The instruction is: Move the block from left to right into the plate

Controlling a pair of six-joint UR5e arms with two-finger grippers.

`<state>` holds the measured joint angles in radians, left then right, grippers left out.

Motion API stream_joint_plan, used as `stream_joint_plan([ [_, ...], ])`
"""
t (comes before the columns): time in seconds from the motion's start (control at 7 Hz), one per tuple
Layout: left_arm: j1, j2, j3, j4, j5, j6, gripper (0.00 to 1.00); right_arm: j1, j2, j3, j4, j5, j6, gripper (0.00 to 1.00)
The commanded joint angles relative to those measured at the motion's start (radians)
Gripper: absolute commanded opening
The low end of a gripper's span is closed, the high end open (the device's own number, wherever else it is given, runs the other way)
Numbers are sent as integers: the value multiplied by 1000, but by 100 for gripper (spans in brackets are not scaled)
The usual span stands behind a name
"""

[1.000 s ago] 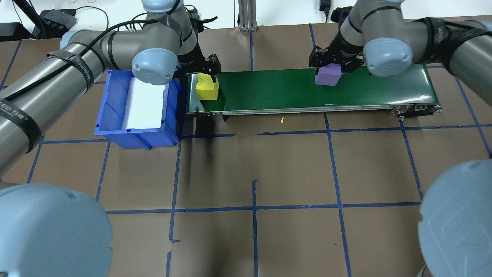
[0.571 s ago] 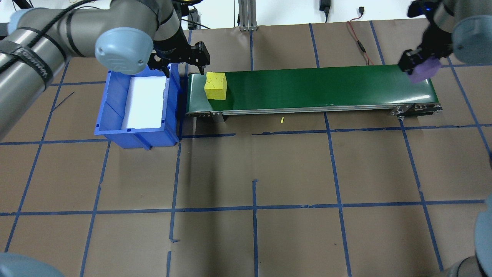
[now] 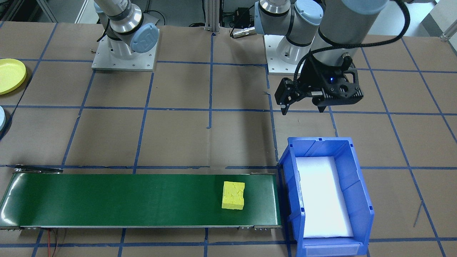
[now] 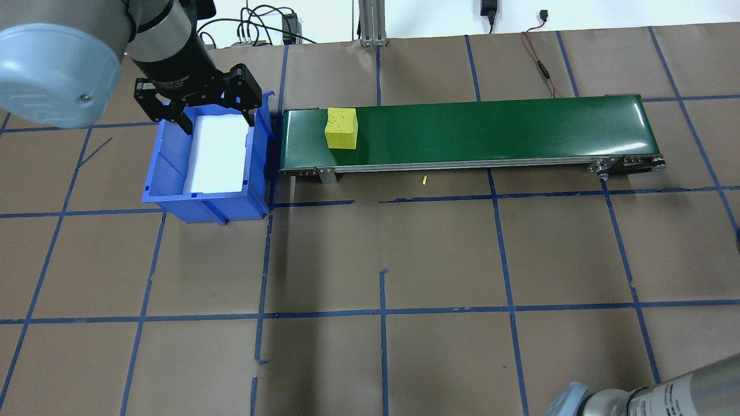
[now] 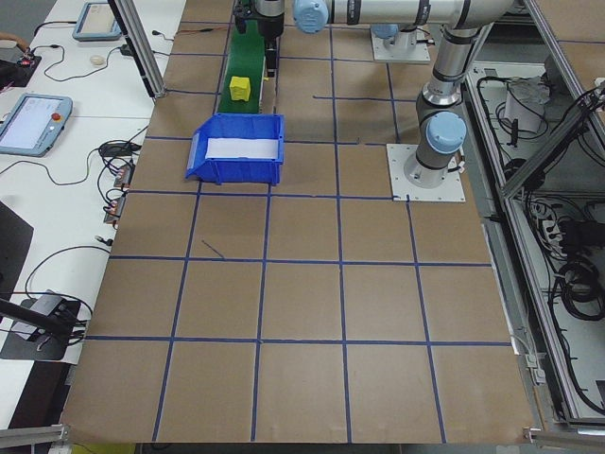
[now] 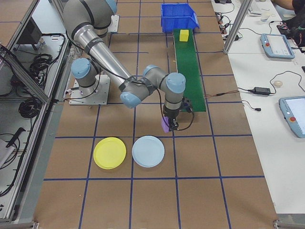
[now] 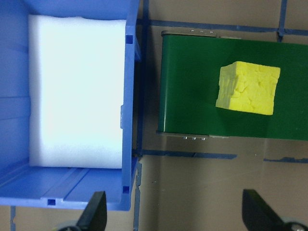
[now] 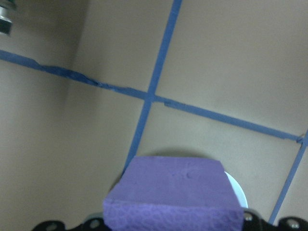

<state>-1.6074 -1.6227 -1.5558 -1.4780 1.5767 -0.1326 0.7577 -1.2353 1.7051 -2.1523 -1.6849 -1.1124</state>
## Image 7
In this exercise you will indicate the yellow foam block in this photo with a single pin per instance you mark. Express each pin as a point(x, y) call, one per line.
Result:
point(252, 89)

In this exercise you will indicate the blue plastic bin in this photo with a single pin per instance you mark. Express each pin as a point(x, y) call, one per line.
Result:
point(129, 96)

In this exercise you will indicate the white foam pad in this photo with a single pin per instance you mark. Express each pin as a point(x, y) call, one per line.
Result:
point(77, 91)

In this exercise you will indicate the green conveyor belt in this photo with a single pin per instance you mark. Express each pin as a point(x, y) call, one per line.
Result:
point(187, 84)

